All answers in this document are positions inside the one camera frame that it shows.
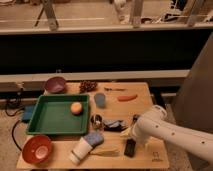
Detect black whiteboard eraser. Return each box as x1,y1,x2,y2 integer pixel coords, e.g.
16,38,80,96
124,139,136,157

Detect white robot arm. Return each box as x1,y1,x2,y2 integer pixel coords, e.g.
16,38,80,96
121,105,213,163

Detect black binder clip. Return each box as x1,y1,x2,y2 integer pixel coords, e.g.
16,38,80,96
132,114,140,124

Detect small metal cup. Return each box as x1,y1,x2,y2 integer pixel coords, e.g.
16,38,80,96
90,114,102,129

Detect orange carrot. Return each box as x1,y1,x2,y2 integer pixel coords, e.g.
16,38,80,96
117,94,138,102

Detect blue plastic cup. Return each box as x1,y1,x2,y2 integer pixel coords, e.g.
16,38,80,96
94,93,106,108

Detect white paper cup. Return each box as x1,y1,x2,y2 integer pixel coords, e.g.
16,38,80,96
69,138,92,165

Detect small dark knife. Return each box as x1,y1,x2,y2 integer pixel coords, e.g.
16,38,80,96
104,87,126,91

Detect orange fruit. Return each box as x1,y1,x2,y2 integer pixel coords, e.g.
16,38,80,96
70,102,83,115

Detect bunch of dark grapes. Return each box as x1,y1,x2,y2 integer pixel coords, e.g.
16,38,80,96
79,81,97,93

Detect green plastic tray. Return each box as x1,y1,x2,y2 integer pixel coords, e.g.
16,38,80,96
27,94,90,136

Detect purple bowl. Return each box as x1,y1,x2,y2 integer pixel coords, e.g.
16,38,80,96
44,76,66,94

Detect red bowl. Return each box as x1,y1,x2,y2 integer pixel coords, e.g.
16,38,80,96
22,135,53,164

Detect blue power box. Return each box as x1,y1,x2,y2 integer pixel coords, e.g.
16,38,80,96
22,105,34,123

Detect black cable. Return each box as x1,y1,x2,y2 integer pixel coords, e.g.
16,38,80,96
4,87,25,118

